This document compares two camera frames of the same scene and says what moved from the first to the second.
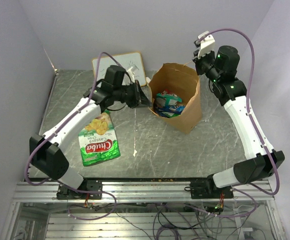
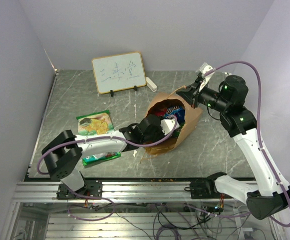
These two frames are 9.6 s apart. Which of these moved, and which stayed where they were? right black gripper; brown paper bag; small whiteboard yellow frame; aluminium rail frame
Moved: right black gripper; brown paper bag
Stayed: aluminium rail frame; small whiteboard yellow frame
